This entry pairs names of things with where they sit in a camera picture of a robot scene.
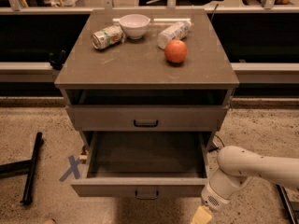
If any grey drawer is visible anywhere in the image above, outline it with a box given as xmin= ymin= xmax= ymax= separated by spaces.
xmin=72 ymin=132 xmax=209 ymax=200
xmin=66 ymin=105 xmax=228 ymax=132

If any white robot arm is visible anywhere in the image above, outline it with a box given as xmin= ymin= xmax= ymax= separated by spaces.
xmin=191 ymin=146 xmax=299 ymax=224

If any grey drawer cabinet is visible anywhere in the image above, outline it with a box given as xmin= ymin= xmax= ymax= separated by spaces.
xmin=54 ymin=8 xmax=240 ymax=154

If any black right stand leg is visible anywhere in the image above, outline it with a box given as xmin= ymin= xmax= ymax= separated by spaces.
xmin=277 ymin=185 xmax=299 ymax=224

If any black stand leg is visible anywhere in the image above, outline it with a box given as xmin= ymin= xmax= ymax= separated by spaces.
xmin=277 ymin=185 xmax=299 ymax=224
xmin=0 ymin=132 xmax=44 ymax=206

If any blue tape cross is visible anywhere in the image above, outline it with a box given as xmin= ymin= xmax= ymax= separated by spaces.
xmin=59 ymin=156 xmax=80 ymax=182

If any orange round fruit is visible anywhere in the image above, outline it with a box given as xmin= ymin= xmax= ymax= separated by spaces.
xmin=164 ymin=40 xmax=187 ymax=63

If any white plastic bottle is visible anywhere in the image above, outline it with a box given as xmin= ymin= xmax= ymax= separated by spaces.
xmin=157 ymin=21 xmax=192 ymax=49

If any black left stand leg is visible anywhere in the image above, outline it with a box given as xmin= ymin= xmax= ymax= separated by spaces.
xmin=0 ymin=132 xmax=44 ymax=206

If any green white soda can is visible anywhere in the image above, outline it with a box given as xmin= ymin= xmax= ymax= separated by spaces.
xmin=91 ymin=25 xmax=126 ymax=50

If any white ceramic bowl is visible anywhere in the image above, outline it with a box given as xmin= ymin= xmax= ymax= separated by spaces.
xmin=119 ymin=14 xmax=150 ymax=39

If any black floor cable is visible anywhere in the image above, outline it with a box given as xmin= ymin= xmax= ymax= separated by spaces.
xmin=207 ymin=134 xmax=226 ymax=153

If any black clamp on rail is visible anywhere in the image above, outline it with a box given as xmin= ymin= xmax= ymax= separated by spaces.
xmin=49 ymin=50 xmax=66 ymax=70

